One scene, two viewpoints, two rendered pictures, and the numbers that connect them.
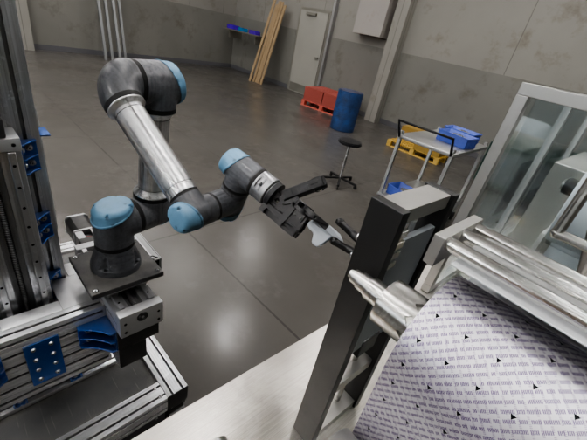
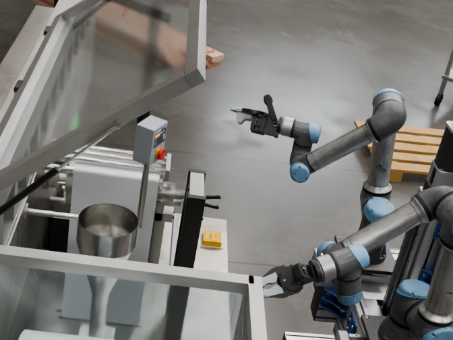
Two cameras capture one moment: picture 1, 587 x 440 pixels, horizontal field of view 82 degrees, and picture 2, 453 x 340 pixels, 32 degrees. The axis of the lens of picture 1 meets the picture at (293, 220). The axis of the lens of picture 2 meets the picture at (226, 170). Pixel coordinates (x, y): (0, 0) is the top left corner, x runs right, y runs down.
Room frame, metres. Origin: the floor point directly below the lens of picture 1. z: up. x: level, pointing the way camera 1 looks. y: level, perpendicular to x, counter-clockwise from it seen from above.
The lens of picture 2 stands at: (1.75, -1.57, 2.57)
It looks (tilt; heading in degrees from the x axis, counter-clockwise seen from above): 29 degrees down; 131
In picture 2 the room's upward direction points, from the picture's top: 11 degrees clockwise
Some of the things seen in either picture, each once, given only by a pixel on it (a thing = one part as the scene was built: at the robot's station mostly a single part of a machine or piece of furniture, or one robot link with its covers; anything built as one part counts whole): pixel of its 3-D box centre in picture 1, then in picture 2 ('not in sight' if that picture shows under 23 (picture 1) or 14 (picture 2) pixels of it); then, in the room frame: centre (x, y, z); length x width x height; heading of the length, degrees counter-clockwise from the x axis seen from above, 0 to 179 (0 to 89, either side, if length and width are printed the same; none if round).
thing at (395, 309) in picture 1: (406, 315); (164, 192); (0.31, -0.16, 1.33); 0.06 x 0.06 x 0.06; 47
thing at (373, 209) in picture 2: not in sight; (377, 218); (0.47, 0.87, 0.98); 0.13 x 0.12 x 0.14; 130
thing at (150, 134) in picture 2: not in sight; (152, 142); (0.50, -0.40, 1.66); 0.07 x 0.07 x 0.10; 20
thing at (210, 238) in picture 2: not in sight; (212, 238); (0.16, 0.27, 0.91); 0.07 x 0.07 x 0.02; 47
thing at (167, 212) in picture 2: not in sight; (162, 231); (0.17, 0.00, 1.05); 0.06 x 0.05 x 0.31; 47
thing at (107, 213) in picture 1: (114, 221); (412, 301); (0.86, 0.55, 0.98); 0.13 x 0.12 x 0.14; 152
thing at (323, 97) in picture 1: (330, 101); not in sight; (8.83, -0.27, 0.22); 1.29 x 0.93 x 0.45; 50
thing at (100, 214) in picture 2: not in sight; (107, 230); (0.57, -0.57, 1.50); 0.14 x 0.14 x 0.06
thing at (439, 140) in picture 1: (429, 175); not in sight; (3.52, -1.32, 0.54); 1.14 x 0.67 x 1.07; 145
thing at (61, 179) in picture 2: not in sight; (57, 178); (0.10, -0.39, 1.33); 0.07 x 0.07 x 0.07; 47
